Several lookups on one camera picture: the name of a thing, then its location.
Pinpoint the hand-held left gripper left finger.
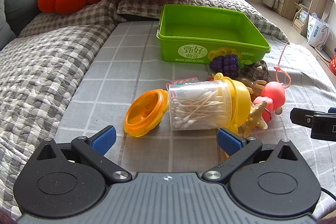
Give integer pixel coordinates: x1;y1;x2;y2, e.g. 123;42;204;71
28;126;132;185

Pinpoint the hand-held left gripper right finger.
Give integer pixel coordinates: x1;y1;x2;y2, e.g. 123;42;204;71
202;127;309;184

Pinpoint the pink rubber toy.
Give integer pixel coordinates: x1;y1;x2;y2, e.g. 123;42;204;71
253;81;286;122

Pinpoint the tan starfish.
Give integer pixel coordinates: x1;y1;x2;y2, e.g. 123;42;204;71
243;101;269;139

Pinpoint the yellow toy pot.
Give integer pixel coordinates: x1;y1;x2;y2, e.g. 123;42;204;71
214;72;252;135

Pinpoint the clear cotton swab jar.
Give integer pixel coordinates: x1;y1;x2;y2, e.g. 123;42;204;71
168;80;233;131

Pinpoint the pink cord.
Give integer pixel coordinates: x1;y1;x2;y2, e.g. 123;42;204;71
274;42;292;89

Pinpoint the orange toy pot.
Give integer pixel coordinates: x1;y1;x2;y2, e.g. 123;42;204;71
124;89;169;138

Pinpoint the amber hand-shaped toy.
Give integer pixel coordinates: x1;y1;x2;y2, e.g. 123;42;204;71
238;77;267;95

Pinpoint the pink card box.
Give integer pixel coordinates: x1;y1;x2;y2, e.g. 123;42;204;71
166;76;198;90

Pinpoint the purple grape toy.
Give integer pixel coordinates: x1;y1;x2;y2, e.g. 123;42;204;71
209;54;240;77

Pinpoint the green plastic box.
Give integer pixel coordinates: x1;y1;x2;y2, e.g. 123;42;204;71
157;4;271;65

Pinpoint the red bucket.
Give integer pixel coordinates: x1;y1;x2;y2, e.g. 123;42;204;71
329;48;336;71

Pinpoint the white shopping bag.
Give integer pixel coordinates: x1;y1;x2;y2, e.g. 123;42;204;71
307;13;330;50

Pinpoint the grey grid bedsheet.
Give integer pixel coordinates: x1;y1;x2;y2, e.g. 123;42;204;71
55;21;336;216

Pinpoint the grey checkered sofa cover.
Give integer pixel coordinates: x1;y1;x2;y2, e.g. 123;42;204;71
0;0;126;216

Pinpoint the grey checkered quilt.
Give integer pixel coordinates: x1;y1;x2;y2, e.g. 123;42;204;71
117;0;290;44

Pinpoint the black cable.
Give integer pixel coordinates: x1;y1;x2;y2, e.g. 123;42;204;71
320;187;336;201

